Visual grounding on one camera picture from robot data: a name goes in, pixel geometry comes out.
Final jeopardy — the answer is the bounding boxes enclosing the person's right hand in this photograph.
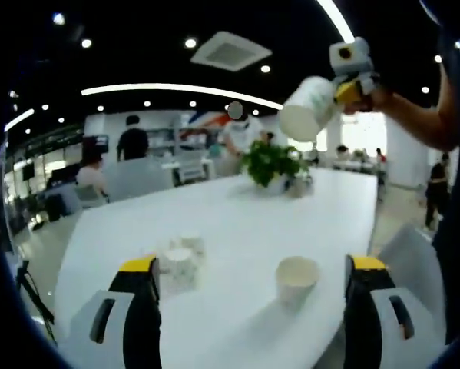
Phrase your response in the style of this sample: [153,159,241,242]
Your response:
[344,86,398,115]

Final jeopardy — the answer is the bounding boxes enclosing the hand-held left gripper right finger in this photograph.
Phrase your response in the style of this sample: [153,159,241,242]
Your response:
[343,253,448,369]

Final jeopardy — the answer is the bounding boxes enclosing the short ceiling light strip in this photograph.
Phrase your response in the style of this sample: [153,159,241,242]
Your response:
[3,108,35,133]

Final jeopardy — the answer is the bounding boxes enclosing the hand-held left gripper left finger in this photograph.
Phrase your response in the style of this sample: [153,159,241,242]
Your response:
[66,253,164,369]

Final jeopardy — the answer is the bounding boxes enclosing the white storage shelf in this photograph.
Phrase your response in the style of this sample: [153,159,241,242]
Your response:
[147,126,230,155]

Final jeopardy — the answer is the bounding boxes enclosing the black suitcase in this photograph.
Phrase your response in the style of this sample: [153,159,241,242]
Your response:
[45,194,64,223]

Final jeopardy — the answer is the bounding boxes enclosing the round ceiling downlights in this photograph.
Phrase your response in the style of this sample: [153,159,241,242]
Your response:
[8,13,460,134]

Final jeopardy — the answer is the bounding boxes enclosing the green potted plant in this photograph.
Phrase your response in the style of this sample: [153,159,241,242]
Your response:
[240,138,311,195]

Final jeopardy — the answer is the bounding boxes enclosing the white table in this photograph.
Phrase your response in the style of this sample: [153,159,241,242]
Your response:
[52,167,380,369]

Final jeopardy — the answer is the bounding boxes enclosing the curved ceiling light strip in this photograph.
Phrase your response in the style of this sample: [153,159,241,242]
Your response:
[81,83,284,111]
[316,0,356,43]

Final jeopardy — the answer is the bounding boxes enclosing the black tripod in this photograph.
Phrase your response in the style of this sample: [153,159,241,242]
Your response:
[14,259,58,343]

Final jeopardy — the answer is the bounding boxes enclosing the red blue wall banner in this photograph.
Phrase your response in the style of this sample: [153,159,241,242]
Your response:
[187,111,234,128]

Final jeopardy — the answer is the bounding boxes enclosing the small beige jar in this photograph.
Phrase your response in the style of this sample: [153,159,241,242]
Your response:
[286,175,314,198]

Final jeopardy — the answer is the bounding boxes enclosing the ceiling air conditioner vent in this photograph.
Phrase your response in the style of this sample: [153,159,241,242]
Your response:
[190,31,273,72]

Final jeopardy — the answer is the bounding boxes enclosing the dark wall display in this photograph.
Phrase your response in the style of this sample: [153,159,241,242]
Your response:
[84,134,110,153]

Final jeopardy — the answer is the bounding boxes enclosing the white mesh office chair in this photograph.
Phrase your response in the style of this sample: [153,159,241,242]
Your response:
[177,157,211,185]

